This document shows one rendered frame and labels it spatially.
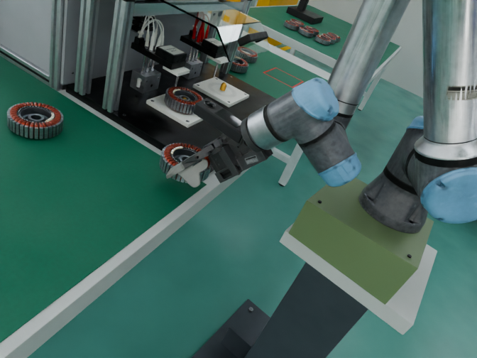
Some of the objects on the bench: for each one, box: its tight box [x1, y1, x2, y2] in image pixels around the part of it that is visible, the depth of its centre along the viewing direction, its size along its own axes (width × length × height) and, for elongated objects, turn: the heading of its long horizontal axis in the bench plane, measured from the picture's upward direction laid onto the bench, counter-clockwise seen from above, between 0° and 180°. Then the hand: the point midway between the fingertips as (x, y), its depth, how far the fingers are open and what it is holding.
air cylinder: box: [181, 57, 203, 80], centre depth 132 cm, size 5×8×6 cm
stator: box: [164, 87, 203, 114], centre depth 109 cm, size 11×11×4 cm
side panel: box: [0, 0, 65, 92], centre depth 96 cm, size 28×3×32 cm, turn 38°
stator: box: [7, 102, 64, 139], centre depth 84 cm, size 11×11×4 cm
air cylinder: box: [130, 67, 161, 94], centre depth 113 cm, size 5×8×6 cm
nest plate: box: [146, 94, 203, 128], centre depth 111 cm, size 15×15×1 cm
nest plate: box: [192, 77, 249, 107], centre depth 130 cm, size 15×15×1 cm
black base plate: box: [66, 57, 276, 173], centre depth 122 cm, size 47×64×2 cm
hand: (183, 162), depth 82 cm, fingers closed on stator, 13 cm apart
